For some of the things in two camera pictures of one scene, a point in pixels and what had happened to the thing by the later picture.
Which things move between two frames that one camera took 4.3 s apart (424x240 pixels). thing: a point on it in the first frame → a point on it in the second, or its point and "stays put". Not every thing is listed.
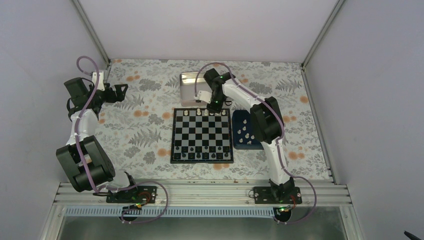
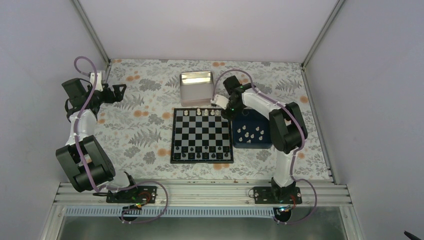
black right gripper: (215, 109) → (230, 116)
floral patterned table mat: (137, 130) stays put
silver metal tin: (187, 88) stays put
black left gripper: (119, 96) stays put
